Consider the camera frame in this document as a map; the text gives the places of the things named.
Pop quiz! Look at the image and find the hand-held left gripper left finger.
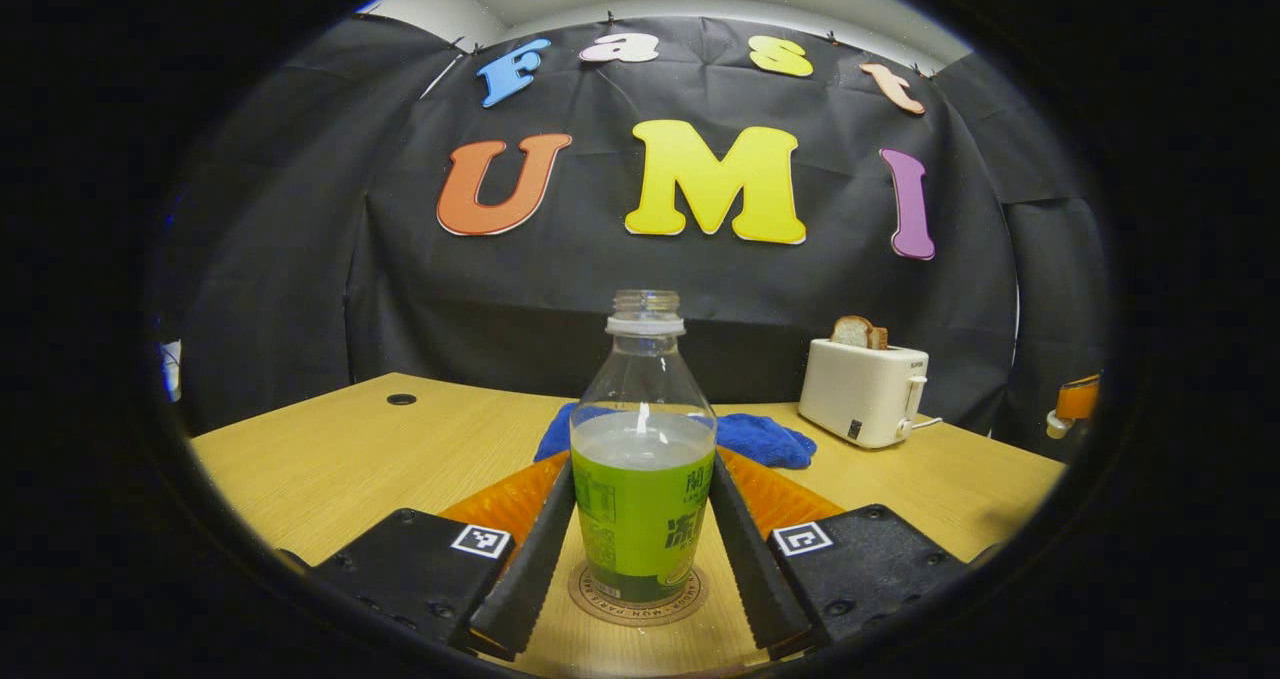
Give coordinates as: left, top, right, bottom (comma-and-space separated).
305, 449, 578, 660

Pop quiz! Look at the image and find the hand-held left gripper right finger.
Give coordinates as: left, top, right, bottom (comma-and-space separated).
708, 447, 969, 660

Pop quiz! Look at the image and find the round brown coaster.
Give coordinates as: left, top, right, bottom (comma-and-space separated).
567, 559, 709, 628

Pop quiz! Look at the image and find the green label water bottle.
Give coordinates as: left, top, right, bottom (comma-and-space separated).
570, 290, 718, 605

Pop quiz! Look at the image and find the blue towel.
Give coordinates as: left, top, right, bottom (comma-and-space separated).
534, 402, 817, 470

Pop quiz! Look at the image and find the white toaster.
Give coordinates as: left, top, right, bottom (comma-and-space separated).
798, 337, 930, 450

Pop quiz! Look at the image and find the toast slice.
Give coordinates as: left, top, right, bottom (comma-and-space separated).
831, 316, 889, 351

